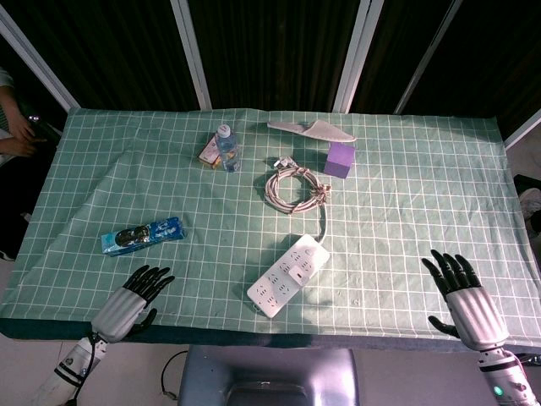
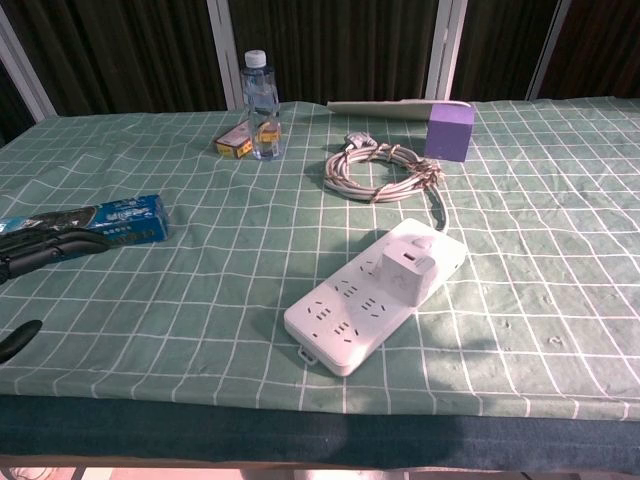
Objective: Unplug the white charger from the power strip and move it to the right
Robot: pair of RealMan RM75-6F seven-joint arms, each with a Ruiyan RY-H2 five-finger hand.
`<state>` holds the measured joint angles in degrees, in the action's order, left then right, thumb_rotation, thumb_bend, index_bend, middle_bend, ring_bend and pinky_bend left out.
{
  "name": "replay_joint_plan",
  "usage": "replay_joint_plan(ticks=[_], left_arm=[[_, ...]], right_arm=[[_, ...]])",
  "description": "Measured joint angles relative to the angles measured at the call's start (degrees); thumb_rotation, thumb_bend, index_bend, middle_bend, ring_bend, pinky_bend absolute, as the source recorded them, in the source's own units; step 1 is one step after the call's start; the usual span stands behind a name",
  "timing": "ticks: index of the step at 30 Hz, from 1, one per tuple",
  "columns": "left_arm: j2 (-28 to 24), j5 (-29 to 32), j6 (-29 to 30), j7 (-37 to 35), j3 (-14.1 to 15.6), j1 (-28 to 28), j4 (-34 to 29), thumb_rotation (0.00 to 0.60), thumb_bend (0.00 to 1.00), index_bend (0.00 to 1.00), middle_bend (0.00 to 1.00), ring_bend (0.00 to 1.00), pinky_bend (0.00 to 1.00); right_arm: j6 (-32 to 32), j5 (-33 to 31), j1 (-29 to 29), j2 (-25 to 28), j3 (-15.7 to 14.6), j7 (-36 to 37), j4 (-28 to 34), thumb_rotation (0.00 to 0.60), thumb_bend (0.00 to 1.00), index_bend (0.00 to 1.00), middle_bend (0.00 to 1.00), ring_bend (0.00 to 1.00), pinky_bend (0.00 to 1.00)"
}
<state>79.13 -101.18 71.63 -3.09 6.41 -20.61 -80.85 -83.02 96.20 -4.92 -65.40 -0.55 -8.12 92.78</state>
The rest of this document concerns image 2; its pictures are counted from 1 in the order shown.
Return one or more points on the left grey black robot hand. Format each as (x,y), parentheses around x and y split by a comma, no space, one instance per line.
(35,255)

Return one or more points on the white power strip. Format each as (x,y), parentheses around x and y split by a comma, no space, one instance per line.
(345,320)

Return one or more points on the white plug adapter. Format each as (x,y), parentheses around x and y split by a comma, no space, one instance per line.
(407,280)

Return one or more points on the blue cookie box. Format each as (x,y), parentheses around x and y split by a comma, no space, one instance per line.
(135,220)

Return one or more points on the green checked tablecloth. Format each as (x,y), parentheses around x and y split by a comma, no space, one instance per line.
(200,300)

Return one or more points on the small yellow box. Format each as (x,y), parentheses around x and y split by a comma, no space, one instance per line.
(232,142)
(270,132)

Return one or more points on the clear plastic water bottle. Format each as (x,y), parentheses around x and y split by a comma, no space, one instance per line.
(260,100)

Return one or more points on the blue cloth under tablecloth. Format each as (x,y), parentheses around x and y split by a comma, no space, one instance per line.
(300,440)

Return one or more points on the dark pleated curtain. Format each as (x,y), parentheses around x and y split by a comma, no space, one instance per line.
(340,45)

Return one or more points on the flat white board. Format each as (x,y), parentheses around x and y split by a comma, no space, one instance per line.
(380,108)

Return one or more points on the purple cube box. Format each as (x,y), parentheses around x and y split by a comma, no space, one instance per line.
(447,135)

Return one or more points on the white frame post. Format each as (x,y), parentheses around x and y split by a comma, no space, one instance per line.
(225,55)
(442,50)
(25,70)
(547,50)

